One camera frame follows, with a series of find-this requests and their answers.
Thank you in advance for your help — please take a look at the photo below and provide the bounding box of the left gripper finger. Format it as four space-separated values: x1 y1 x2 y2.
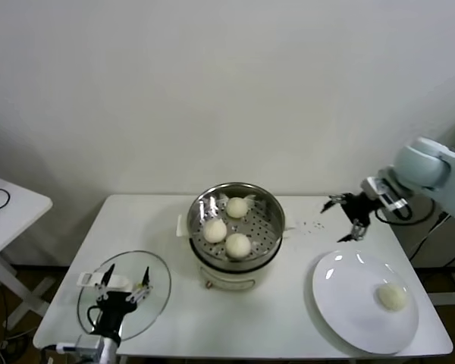
126 266 154 303
96 264 117 302

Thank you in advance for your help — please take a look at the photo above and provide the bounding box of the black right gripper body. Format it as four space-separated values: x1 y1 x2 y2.
342 192 382 228

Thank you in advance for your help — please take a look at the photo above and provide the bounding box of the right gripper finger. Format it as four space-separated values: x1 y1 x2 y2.
337 219 367 243
319 193 348 212

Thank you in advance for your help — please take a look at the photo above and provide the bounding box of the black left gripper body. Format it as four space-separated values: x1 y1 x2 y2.
94 292 142 337

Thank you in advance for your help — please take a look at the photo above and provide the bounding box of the white steamed baozi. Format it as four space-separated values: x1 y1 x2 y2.
203 219 228 244
225 196 249 219
225 233 252 259
375 284 409 312

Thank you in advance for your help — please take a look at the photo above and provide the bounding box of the stainless steel steamer basket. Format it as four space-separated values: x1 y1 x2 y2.
186 183 287 266

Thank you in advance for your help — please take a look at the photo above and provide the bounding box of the round glass pot lid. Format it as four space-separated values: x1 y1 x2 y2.
77 249 173 344

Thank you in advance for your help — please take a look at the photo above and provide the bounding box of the white oval plate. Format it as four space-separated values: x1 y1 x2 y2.
312 249 420 356

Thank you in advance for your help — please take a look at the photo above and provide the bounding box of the cream electric cooking pot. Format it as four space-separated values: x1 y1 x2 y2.
175 212 299 292

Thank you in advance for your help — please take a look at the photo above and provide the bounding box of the white stand foot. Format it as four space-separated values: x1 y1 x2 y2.
426 272 455 307

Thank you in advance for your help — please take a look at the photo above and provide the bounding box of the white side table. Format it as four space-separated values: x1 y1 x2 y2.
0 172 54 315

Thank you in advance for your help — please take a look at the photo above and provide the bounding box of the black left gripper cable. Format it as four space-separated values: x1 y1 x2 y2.
86 305 102 331

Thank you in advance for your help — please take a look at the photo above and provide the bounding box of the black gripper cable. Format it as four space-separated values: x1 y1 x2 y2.
375 196 437 227
86 305 102 331

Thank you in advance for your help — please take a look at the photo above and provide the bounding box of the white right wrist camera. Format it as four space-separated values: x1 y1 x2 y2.
360 176 410 213

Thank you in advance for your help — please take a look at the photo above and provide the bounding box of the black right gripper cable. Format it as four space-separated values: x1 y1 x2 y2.
375 196 437 227

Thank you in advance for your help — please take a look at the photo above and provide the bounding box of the black power cable with adapter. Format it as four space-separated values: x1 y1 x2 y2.
408 211 455 262

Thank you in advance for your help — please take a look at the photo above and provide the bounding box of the thin black floor cable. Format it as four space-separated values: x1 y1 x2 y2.
0 278 12 331

